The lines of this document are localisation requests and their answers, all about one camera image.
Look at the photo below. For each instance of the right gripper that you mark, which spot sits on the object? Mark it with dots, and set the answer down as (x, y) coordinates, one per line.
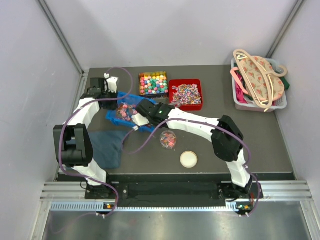
(160, 106)

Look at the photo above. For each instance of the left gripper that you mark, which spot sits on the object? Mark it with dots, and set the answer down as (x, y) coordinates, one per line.
(112, 107)

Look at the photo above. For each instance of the blue plastic candy bin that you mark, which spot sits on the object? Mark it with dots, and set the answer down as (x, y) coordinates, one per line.
(123, 115)

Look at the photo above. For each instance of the round cream jar lid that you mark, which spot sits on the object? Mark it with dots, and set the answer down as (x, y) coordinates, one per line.
(188, 159)

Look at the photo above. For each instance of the clear plastic scoop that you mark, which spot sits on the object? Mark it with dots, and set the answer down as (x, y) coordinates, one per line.
(176, 104)

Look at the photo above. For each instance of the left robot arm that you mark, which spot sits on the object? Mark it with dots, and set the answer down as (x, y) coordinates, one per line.
(73, 147)

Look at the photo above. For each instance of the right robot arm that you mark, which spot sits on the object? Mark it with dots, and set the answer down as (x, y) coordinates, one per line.
(224, 135)

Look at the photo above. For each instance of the clear glass jar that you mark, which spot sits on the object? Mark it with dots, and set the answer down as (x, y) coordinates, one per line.
(168, 139)

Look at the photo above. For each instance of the red tray of swirl lollipops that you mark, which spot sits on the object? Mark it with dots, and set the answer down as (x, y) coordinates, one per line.
(188, 91)

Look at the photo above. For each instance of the folded dark blue cloth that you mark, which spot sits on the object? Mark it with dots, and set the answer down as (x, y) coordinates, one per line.
(107, 146)

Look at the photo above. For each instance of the white basket of clothes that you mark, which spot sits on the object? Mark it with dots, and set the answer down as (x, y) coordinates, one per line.
(243, 102)

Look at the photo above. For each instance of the beige clothes hanger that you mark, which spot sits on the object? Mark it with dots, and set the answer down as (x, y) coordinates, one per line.
(258, 79)

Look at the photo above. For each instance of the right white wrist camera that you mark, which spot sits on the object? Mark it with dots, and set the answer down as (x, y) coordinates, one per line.
(140, 122)

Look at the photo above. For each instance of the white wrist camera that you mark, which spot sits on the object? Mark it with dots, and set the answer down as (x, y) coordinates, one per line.
(110, 83)
(140, 122)

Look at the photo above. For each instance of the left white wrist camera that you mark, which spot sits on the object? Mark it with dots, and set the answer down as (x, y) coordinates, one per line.
(110, 83)

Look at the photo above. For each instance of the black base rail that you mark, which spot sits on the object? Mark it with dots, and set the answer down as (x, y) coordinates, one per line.
(173, 190)

